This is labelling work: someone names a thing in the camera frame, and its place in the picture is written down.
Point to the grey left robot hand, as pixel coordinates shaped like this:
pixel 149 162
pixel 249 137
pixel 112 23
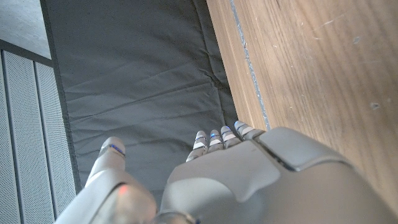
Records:
pixel 248 186

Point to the black fabric backdrop curtain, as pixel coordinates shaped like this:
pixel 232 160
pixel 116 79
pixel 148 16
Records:
pixel 140 77

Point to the white perforated panel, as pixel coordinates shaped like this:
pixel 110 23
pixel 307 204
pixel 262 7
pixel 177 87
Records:
pixel 28 140

